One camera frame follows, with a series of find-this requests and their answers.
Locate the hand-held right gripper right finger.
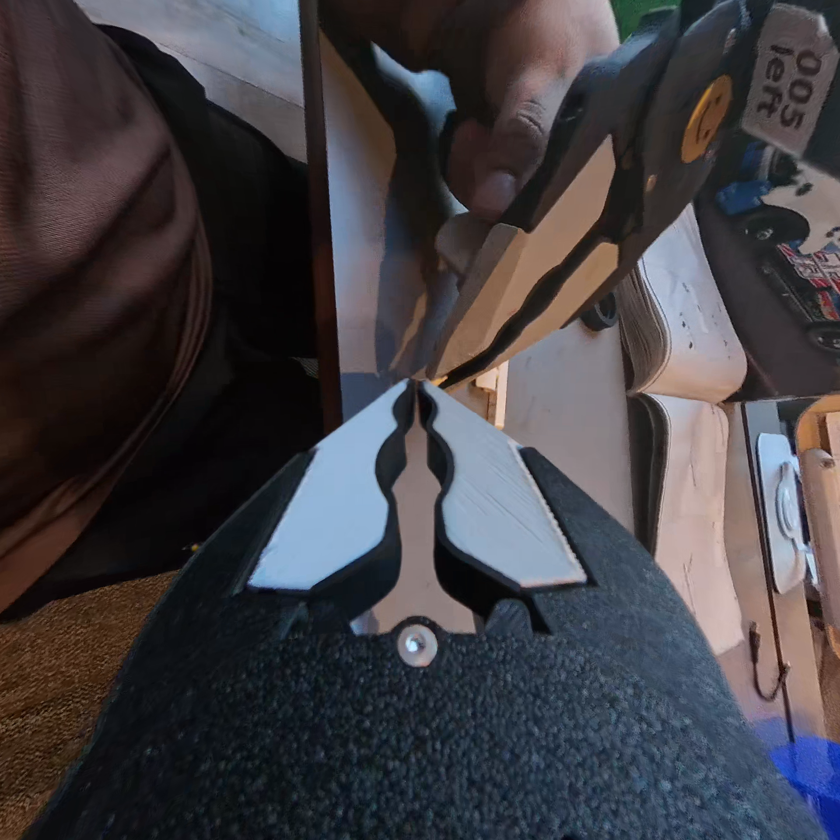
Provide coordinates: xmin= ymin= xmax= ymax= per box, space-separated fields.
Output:
xmin=417 ymin=381 xmax=588 ymax=622

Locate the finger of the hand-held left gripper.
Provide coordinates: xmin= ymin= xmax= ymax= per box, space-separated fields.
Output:
xmin=445 ymin=244 xmax=623 ymax=389
xmin=425 ymin=133 xmax=626 ymax=386

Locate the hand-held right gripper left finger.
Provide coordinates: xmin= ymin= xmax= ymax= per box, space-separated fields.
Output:
xmin=248 ymin=379 xmax=417 ymax=616

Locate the long white toy beam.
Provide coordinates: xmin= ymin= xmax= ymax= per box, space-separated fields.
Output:
xmin=475 ymin=364 xmax=510 ymax=431

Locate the grey desk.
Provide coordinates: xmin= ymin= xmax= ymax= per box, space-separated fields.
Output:
xmin=298 ymin=0 xmax=829 ymax=744

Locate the person's left hand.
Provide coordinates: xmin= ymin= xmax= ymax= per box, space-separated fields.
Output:
xmin=327 ymin=0 xmax=622 ymax=222

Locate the black rubber tyre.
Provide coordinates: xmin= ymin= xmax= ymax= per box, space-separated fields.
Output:
xmin=580 ymin=291 xmax=618 ymax=333

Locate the open white instruction booklet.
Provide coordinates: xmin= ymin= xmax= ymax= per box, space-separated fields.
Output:
xmin=617 ymin=203 xmax=821 ymax=657

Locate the toy car box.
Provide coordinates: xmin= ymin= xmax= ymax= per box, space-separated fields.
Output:
xmin=694 ymin=140 xmax=840 ymax=403

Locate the person's brown shirt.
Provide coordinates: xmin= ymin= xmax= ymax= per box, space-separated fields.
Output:
xmin=0 ymin=0 xmax=215 ymax=593

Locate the blue plastic bin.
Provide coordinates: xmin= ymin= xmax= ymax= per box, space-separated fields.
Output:
xmin=753 ymin=717 xmax=840 ymax=836

